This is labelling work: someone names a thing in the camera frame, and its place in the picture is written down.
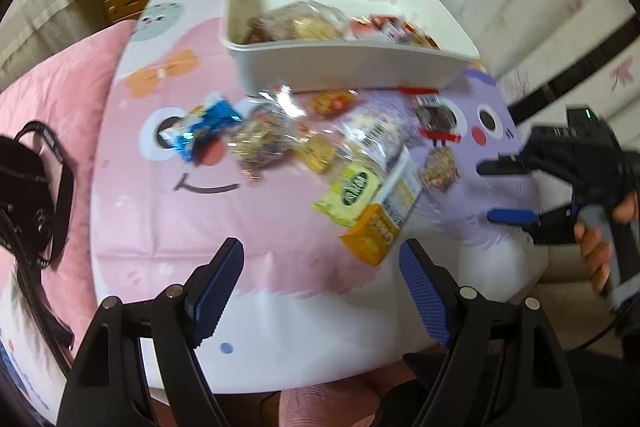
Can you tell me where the white red chip packet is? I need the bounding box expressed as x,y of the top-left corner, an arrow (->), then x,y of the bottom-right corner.
344,15 -> 413,43

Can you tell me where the clear bag yellow rice cake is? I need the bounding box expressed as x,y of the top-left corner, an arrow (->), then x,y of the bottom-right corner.
294,2 -> 347,40

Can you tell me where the right hand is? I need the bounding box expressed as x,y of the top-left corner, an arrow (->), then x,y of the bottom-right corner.
574,192 -> 639,294

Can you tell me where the dark brownie clear wrapper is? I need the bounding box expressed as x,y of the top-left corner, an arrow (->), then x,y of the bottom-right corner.
398,87 -> 461,144

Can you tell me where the clear wrapped white pastry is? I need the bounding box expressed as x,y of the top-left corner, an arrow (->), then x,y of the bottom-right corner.
335,104 -> 411,173

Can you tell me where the white yellow protein bar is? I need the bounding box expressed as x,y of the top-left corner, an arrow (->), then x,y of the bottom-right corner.
340,146 -> 423,265

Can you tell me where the yellow cake in bin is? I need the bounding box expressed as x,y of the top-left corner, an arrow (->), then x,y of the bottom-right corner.
404,23 -> 439,50

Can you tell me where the green yellow snack packet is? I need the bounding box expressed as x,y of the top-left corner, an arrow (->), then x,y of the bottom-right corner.
312,161 -> 383,228

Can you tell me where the orange red candy packet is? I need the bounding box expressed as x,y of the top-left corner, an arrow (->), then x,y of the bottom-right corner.
311,90 -> 358,118

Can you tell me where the gold wrapped candy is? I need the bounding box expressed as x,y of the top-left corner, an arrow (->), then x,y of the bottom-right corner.
295,132 -> 337,174

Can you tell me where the white plastic storage bin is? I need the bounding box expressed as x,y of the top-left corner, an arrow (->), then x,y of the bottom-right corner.
221,0 -> 480,94

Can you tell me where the blue white snack packet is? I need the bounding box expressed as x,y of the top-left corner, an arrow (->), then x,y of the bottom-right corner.
160,92 -> 243,162

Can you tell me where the nut cluster clear wrapper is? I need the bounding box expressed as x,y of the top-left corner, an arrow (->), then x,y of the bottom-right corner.
227,84 -> 309,180

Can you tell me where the wrapped bread in bin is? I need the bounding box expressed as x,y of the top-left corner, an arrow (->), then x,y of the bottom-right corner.
243,3 -> 299,44

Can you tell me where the pink blanket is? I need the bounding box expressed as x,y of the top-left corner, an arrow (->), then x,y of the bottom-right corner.
0,18 -> 139,358

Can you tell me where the black camera bag strap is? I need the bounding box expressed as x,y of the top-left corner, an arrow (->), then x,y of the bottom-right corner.
0,120 -> 76,377

